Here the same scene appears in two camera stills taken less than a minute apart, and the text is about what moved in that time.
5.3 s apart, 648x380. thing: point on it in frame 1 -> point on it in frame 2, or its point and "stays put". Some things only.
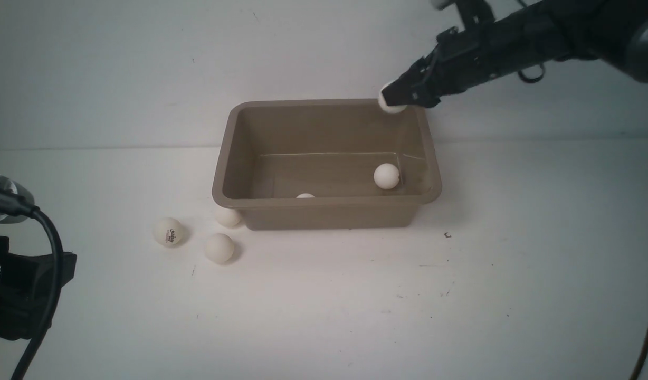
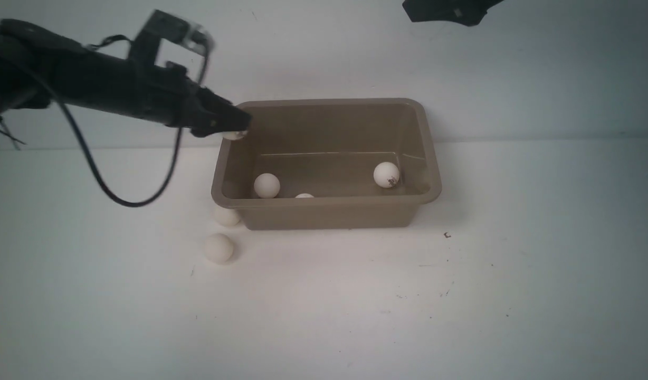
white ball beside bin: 227,217 stays put
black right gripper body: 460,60 -> 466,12
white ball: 386,176 stays put
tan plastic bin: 270,151 stays put
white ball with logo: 167,231 -> 234,135
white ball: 391,109 -> 266,186
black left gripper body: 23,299 -> 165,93
